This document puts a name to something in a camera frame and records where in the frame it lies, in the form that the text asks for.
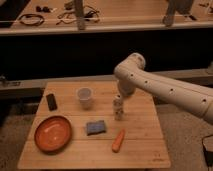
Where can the grey metal post right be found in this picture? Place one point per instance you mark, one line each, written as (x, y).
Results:
(183, 7)

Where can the small white bottle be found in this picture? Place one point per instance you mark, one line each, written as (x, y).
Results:
(118, 107)

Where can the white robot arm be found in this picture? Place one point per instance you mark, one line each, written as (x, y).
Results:
(195, 99)

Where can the translucent plastic cup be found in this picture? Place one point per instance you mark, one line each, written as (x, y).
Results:
(84, 96)

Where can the metal rail behind table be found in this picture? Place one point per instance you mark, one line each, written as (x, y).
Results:
(18, 89)

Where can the orange carrot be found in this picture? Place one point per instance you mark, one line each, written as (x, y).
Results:
(118, 141)

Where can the blue sponge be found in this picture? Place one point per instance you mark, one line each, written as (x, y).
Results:
(97, 127)

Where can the grey metal post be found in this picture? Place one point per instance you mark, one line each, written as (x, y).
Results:
(79, 13)
(183, 7)

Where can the wooden table board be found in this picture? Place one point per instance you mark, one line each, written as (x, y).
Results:
(143, 146)

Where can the grey metal post left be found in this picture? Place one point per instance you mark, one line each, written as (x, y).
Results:
(79, 13)

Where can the black rectangular block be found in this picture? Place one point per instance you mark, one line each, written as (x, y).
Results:
(51, 101)

